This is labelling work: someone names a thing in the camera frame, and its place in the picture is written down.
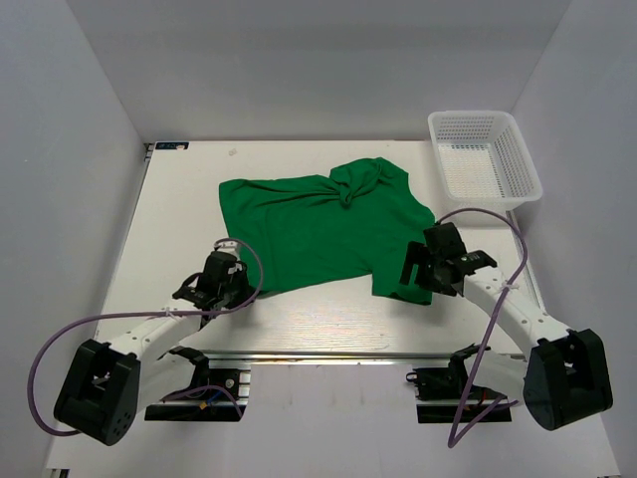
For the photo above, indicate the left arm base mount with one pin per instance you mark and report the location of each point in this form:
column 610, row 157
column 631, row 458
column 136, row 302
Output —
column 217, row 391

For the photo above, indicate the green t shirt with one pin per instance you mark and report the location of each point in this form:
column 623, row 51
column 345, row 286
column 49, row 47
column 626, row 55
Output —
column 305, row 231

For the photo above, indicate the white plastic basket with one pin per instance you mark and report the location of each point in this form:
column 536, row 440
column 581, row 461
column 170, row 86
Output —
column 483, row 159

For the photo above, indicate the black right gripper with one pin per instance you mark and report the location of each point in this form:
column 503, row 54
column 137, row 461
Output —
column 415, row 255

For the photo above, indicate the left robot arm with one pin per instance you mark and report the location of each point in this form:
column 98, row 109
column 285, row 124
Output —
column 110, row 382

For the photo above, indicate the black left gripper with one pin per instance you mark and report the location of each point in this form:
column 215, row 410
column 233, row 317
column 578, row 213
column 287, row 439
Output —
column 240, row 273

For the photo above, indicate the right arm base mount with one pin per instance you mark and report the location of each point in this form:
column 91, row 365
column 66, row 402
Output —
column 438, row 390

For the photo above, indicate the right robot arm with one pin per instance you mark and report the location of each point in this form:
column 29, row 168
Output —
column 562, row 376

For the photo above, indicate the blue table label sticker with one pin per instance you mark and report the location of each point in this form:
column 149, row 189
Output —
column 171, row 145

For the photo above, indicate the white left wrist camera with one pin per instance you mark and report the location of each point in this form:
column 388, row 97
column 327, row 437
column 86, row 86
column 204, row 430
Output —
column 226, row 245

